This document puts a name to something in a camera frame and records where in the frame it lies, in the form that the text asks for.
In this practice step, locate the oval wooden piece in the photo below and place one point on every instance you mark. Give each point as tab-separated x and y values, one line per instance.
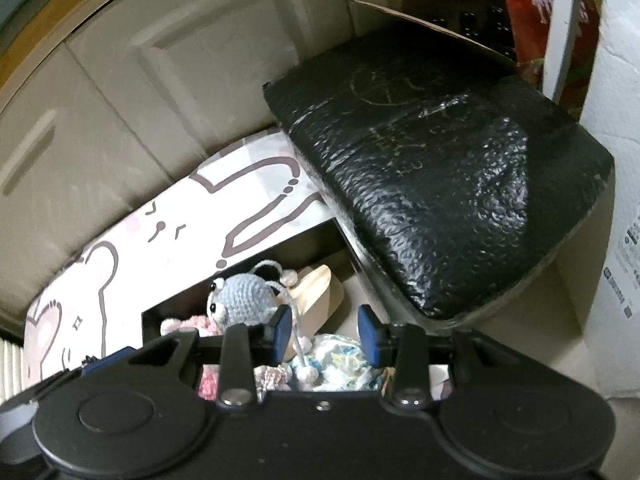
315	305

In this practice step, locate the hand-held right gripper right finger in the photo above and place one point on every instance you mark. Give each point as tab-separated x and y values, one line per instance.
370	335

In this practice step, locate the black box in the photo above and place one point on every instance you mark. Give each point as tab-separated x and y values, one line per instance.
280	240

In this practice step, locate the cream cabinet door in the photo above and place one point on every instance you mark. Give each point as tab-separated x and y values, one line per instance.
225	35
50	160

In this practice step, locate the bear printed blanket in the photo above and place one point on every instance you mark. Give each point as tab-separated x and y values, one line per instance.
150	240

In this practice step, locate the brown cardboard box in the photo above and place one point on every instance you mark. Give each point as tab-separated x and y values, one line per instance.
450	30

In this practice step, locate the pink crochet item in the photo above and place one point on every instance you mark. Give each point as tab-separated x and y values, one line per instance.
197	324

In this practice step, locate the white panel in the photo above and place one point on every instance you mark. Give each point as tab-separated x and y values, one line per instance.
562	35

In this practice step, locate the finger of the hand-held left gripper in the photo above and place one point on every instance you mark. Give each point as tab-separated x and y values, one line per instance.
102	361

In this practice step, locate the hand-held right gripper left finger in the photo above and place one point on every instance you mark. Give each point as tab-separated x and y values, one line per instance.
280	335

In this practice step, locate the white carton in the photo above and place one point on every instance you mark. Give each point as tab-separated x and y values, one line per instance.
620	160

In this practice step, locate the white ribbed radiator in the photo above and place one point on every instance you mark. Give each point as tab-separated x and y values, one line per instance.
10	365

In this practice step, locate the blue floral fabric pouch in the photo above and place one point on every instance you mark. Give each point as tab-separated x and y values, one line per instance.
335	360

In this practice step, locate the grey crochet mouse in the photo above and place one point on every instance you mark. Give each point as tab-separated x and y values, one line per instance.
245	295

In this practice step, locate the red printed bag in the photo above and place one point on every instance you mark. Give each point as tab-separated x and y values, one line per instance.
530	15

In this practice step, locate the black bubble-wrap package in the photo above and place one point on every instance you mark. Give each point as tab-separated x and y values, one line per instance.
425	160

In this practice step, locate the beige crochet item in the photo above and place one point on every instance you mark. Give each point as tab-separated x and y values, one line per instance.
272	377

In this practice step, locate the wood-edged counter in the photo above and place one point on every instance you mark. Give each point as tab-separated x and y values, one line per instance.
30	45

